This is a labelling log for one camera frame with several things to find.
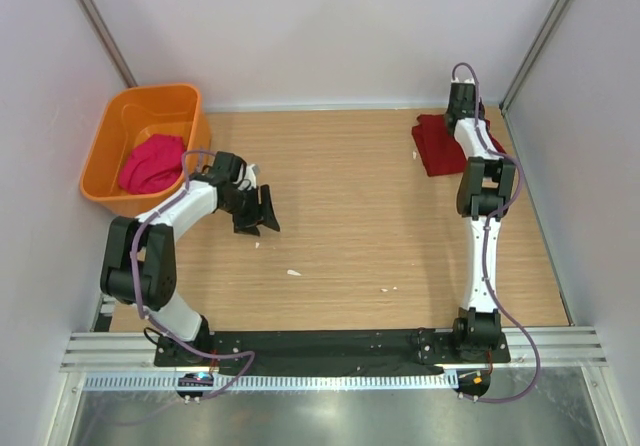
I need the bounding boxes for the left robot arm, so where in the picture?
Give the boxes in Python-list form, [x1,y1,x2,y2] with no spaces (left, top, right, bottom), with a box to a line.
[100,150,281,366]

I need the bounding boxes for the orange plastic bin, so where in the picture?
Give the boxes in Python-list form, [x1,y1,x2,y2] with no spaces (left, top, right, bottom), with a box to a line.
[80,83,211,217]

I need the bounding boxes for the slotted cable duct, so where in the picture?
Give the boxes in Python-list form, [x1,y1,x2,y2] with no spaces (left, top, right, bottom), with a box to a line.
[83,371,458,392]

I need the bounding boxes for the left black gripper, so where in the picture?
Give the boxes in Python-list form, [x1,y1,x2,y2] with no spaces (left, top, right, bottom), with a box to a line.
[221,184,279,237]

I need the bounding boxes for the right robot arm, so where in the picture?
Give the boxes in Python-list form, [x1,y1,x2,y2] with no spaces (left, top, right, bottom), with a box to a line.
[445,78,516,362]

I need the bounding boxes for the dark red t-shirt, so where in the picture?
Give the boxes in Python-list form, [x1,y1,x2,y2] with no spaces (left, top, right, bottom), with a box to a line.
[411,113,508,179]

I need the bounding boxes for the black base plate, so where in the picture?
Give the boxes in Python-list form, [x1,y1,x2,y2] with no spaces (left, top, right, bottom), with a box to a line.
[152,329,512,378]

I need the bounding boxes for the aluminium rail frame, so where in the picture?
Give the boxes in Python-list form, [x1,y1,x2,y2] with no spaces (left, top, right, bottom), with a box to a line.
[61,326,606,377]

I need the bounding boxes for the pink t-shirt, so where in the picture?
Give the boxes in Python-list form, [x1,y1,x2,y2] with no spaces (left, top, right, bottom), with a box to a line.
[118,134,186,195]

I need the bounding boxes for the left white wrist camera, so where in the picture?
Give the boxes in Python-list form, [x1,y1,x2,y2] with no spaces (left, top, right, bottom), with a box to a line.
[239,163,260,190]

